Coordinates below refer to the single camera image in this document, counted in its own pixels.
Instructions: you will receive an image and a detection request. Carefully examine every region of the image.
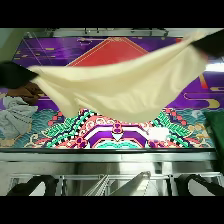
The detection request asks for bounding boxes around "cream T-shirt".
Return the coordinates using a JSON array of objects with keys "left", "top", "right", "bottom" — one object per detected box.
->
[{"left": 27, "top": 31, "right": 210, "bottom": 124}]

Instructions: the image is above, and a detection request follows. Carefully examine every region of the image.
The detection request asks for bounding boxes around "brown garment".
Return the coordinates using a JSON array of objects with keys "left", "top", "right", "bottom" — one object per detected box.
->
[{"left": 6, "top": 81, "right": 45, "bottom": 105}]

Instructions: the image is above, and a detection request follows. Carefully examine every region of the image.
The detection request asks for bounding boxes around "grey garment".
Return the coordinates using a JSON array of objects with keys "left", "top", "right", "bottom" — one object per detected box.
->
[{"left": 0, "top": 95, "right": 39, "bottom": 140}]

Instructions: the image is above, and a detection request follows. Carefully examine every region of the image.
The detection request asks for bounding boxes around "green garment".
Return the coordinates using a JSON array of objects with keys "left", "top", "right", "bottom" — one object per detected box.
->
[{"left": 203, "top": 109, "right": 224, "bottom": 158}]

